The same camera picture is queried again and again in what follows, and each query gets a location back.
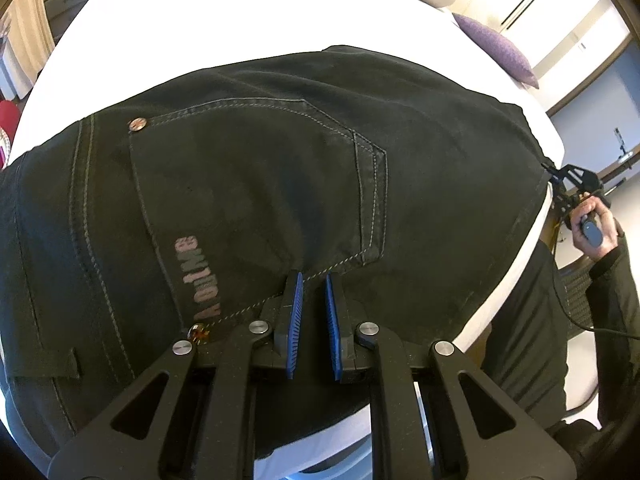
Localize beige curtain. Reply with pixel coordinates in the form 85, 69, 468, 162
7, 0, 56, 97

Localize person's right forearm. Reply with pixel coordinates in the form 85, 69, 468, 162
587, 235, 640, 426

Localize white wardrobe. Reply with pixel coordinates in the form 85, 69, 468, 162
435, 0, 632, 73

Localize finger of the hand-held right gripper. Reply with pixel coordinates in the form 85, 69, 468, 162
553, 184, 577, 224
543, 161, 613, 207

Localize black cable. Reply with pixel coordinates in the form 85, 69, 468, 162
550, 195, 640, 336

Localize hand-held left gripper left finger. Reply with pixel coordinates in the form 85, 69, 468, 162
47, 271, 306, 480

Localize bed with white sheet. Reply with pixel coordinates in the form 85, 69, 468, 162
7, 0, 566, 480

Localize person's right hand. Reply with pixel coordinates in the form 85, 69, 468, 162
570, 195, 624, 262

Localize red and white appliance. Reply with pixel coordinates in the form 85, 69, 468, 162
0, 100, 21, 137

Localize black pants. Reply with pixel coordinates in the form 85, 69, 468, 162
0, 45, 558, 466

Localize person's torso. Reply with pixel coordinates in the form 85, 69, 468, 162
480, 237, 618, 480

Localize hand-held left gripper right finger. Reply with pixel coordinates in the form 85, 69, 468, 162
325, 273, 578, 480

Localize purple pillow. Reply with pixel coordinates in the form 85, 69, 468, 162
452, 12, 540, 90

